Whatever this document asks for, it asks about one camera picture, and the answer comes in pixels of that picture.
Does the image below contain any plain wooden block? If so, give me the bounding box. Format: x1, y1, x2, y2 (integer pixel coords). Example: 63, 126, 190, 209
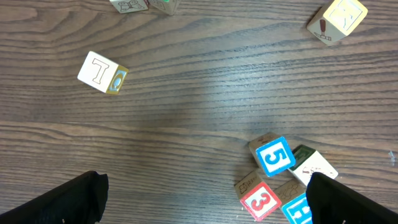
109, 0, 149, 14

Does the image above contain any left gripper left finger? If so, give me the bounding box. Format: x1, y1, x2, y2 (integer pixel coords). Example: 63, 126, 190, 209
1, 170, 109, 224

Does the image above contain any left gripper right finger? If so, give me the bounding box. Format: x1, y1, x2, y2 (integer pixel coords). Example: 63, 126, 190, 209
306, 172, 397, 224

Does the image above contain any blue number 5 block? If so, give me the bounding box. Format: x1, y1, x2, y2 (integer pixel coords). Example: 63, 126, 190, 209
248, 132, 296, 177

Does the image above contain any green number 4 block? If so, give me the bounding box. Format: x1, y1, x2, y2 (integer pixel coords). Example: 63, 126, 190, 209
149, 0, 181, 16

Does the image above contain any yellow block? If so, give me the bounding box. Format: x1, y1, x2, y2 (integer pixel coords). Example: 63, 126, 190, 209
307, 0, 368, 45

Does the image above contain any blue letter H block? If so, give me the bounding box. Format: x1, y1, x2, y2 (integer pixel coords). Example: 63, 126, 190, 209
275, 179, 313, 224

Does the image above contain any red number 3 block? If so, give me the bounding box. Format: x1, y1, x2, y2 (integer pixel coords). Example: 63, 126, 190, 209
234, 170, 282, 222

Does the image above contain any plain block red car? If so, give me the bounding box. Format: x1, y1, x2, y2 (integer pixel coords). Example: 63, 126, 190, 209
289, 144, 338, 186

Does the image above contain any plain block letter T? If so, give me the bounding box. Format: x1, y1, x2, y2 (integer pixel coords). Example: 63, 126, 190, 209
77, 51, 129, 95

